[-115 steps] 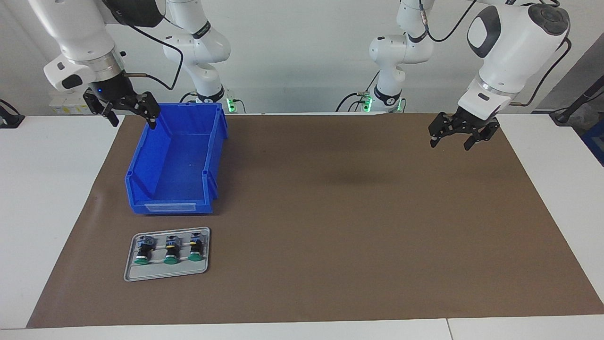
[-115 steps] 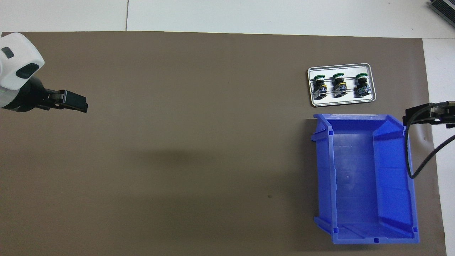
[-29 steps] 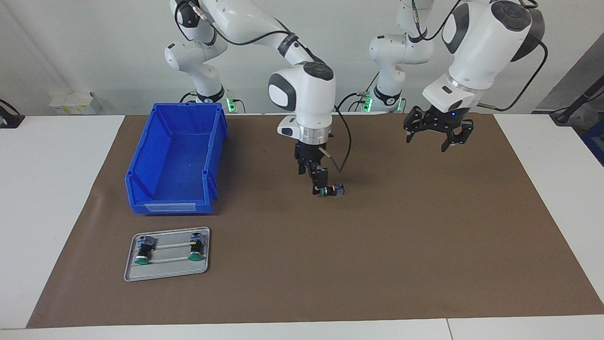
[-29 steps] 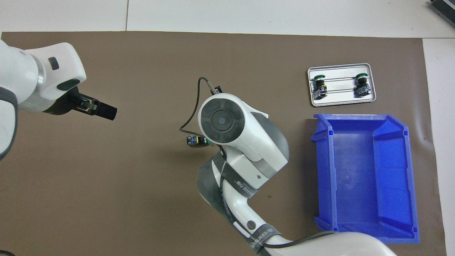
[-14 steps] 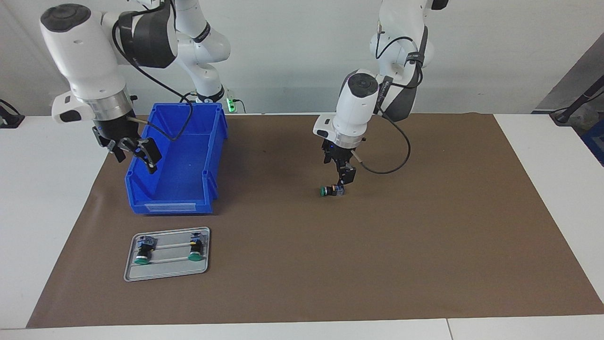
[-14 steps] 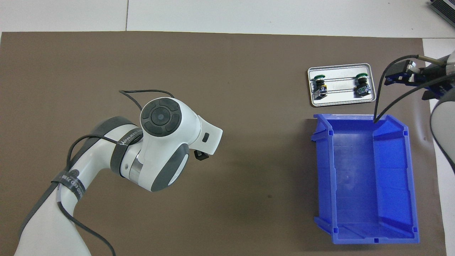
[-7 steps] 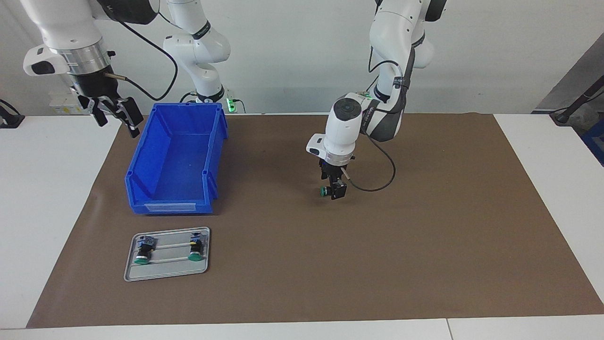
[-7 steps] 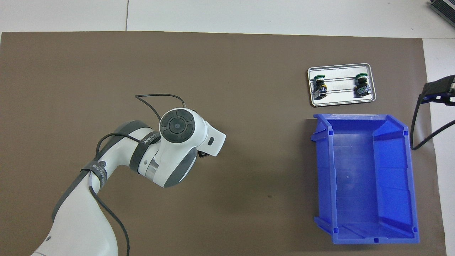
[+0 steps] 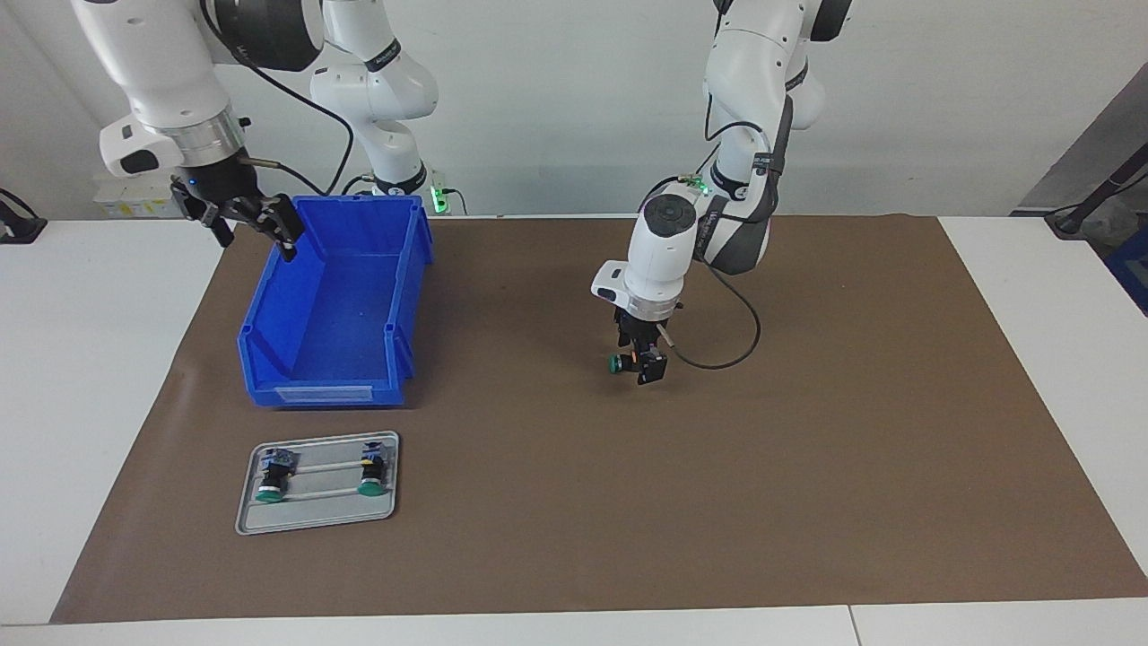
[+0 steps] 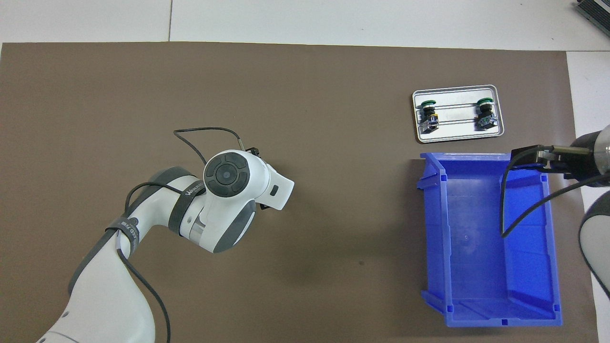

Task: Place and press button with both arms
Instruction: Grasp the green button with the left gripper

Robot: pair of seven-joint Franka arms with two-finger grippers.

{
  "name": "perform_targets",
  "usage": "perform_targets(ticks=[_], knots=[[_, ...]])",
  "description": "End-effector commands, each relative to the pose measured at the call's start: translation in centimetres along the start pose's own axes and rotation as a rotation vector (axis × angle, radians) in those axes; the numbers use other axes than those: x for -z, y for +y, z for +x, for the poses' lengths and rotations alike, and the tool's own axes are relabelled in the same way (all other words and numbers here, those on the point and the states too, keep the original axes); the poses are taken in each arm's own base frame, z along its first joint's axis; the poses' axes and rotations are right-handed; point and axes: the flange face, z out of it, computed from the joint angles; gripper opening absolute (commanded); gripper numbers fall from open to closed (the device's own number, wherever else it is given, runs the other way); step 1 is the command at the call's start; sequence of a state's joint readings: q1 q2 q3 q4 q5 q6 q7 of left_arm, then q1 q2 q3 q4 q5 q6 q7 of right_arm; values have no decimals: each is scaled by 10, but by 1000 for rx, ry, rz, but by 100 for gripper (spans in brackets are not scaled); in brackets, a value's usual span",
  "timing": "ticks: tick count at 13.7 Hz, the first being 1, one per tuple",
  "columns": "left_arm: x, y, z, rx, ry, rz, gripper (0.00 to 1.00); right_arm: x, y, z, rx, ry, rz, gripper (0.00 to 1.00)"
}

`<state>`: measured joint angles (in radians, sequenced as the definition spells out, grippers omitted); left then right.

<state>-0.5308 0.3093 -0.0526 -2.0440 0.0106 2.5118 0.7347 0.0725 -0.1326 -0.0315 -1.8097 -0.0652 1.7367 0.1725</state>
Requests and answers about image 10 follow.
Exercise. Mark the green push button switch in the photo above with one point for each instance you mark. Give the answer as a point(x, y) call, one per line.
point(485, 121)
point(430, 119)

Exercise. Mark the grey ribbed device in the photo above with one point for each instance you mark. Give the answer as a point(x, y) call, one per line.
point(595, 10)

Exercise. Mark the blue plastic storage bin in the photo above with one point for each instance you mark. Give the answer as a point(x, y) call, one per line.
point(476, 257)

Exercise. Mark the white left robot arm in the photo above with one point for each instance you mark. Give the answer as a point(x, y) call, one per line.
point(228, 200)

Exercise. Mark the brown table mat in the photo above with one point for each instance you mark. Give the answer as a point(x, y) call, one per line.
point(190, 85)

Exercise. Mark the grey metal tray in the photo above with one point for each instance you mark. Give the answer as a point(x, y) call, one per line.
point(457, 133)

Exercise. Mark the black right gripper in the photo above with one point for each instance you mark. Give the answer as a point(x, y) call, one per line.
point(581, 157)

